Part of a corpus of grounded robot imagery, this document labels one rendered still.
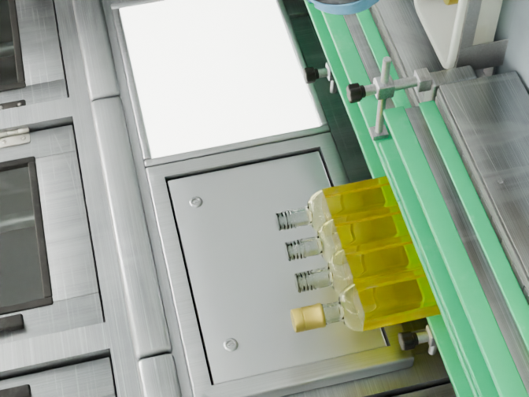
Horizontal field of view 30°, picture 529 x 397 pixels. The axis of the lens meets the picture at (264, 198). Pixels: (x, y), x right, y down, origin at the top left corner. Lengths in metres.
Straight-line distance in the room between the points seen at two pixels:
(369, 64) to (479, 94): 0.25
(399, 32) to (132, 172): 0.52
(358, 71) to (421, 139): 0.25
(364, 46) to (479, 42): 0.25
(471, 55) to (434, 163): 0.21
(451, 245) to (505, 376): 0.20
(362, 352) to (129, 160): 0.55
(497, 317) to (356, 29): 0.64
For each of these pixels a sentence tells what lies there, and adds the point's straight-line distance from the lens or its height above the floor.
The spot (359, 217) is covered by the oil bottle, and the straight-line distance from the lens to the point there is 1.48.
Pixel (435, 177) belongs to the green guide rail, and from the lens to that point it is 1.40.
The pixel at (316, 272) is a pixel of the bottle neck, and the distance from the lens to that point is 1.44.
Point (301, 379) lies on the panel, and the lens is 1.51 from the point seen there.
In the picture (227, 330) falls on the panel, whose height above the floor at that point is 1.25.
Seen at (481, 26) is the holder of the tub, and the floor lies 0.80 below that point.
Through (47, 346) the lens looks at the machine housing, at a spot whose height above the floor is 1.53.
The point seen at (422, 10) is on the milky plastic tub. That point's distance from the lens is 1.65.
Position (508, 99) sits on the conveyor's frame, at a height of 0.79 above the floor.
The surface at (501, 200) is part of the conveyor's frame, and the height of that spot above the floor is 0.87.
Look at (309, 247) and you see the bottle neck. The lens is 1.47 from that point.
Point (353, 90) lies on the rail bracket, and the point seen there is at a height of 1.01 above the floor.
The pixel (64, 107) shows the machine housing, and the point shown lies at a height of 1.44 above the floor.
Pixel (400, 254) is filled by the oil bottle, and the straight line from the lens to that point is 1.45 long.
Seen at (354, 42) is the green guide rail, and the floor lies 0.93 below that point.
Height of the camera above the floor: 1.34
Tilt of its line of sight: 7 degrees down
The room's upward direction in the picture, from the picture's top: 101 degrees counter-clockwise
